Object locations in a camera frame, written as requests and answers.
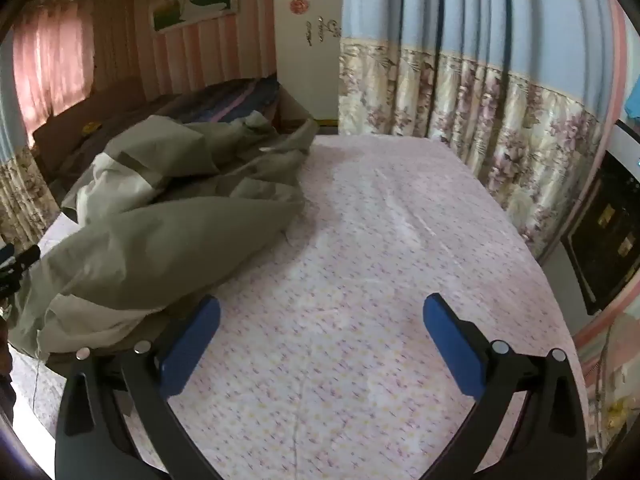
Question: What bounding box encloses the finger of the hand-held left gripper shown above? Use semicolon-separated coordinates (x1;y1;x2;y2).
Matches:
0;244;42;296

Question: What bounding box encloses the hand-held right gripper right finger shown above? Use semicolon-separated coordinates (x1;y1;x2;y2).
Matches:
423;293;589;480

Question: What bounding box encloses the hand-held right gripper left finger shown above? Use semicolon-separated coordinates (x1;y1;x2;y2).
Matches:
55;295;222;480

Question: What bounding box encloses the olive green jacket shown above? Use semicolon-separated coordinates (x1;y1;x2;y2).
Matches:
7;111;319;367

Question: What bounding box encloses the blue floral curtain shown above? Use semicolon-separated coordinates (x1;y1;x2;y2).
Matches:
0;72;62;248
337;0;632;262

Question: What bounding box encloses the pink floral bed sheet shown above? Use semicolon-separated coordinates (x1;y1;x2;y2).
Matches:
10;132;591;480

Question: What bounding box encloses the bed with pink bedspread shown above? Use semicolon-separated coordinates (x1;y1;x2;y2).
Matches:
30;75;282;187

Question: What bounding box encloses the pink window curtain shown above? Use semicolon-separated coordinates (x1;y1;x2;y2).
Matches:
12;0;97;122

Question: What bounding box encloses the striped folded blanket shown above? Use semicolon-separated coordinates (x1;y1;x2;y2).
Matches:
165;73;281;127

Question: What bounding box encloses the white wardrobe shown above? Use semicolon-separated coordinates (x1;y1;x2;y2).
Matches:
273;0;347;136

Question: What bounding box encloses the framed landscape wall picture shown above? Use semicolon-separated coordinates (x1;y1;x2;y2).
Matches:
149;0;241;35

